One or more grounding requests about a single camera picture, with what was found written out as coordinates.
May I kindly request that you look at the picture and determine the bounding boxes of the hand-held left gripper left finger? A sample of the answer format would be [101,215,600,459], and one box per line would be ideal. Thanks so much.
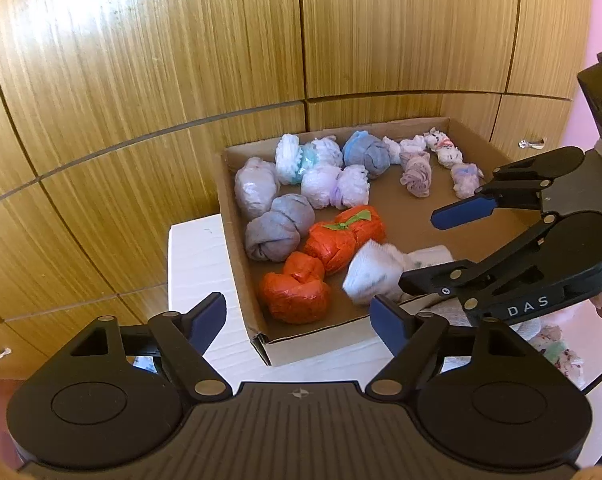
[71,291,232,402]

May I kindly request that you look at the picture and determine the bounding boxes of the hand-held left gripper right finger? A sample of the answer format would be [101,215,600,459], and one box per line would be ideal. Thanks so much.
[365,294,548,397]

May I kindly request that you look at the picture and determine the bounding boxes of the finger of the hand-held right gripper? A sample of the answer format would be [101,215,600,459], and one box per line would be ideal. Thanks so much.
[431,156,556,231]
[398,212,556,321]

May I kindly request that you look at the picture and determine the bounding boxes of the cardboard box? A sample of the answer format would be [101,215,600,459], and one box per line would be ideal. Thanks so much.
[216,117,546,368]

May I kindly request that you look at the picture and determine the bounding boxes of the small lilac bag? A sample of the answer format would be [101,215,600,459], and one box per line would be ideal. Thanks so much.
[450,162,486,200]

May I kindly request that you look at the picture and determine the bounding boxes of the mauve sock roll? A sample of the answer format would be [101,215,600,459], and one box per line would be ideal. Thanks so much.
[400,155,433,197]

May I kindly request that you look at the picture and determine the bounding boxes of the white sock roll red pattern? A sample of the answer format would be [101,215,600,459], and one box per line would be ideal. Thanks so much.
[423,127,464,170]

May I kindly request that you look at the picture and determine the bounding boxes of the small white sock roll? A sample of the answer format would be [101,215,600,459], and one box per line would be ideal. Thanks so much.
[382,135,429,165]

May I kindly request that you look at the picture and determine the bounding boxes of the plain orange sock roll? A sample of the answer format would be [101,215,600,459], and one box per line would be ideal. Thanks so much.
[259,251,332,324]

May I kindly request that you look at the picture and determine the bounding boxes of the orange sock roll green patch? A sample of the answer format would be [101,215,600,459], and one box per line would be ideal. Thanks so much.
[303,205,386,276]

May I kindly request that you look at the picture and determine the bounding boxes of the white patterned loose sock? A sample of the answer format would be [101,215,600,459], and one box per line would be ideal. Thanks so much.
[516,320,586,376]

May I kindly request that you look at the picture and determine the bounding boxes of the grey sock roll blue band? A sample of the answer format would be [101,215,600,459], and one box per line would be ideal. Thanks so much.
[342,131,392,178]

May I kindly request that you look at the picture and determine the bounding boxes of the plain grey sock roll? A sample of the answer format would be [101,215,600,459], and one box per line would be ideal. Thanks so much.
[245,193,316,262]

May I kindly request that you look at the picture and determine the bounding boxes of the white and lilac fuzzy sock roll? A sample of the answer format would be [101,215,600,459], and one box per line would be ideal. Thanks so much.
[301,164,370,210]

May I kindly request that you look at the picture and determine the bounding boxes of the pale pink sock roll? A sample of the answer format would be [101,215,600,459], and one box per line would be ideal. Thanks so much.
[234,157,282,221]

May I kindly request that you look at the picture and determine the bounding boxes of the white and blue fuzzy sock roll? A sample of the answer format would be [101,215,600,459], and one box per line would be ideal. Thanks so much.
[275,133,344,185]

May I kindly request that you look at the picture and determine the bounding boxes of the wooden wardrobe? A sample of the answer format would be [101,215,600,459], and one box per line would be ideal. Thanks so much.
[0,0,598,381]

